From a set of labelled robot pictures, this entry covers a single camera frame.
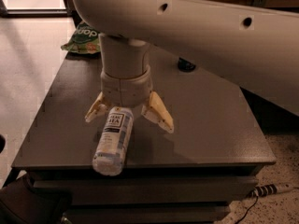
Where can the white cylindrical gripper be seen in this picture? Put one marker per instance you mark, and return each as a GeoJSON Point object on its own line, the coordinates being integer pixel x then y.
{"type": "Point", "coordinates": [126, 90]}

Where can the clear plastic tea bottle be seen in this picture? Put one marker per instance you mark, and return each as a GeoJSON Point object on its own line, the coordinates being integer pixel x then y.
{"type": "Point", "coordinates": [110, 153]}

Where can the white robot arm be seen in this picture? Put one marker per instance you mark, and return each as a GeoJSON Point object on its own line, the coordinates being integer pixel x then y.
{"type": "Point", "coordinates": [256, 49]}

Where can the green rice chip bag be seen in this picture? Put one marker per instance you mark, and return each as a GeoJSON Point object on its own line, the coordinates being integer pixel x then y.
{"type": "Point", "coordinates": [85, 40]}

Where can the blue soda can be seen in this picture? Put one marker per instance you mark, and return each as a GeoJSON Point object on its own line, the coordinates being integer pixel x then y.
{"type": "Point", "coordinates": [185, 66]}

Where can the black chair seat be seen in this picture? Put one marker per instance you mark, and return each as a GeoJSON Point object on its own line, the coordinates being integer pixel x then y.
{"type": "Point", "coordinates": [21, 203]}

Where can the striped power strip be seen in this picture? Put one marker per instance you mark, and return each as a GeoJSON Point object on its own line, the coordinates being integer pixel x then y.
{"type": "Point", "coordinates": [270, 189]}

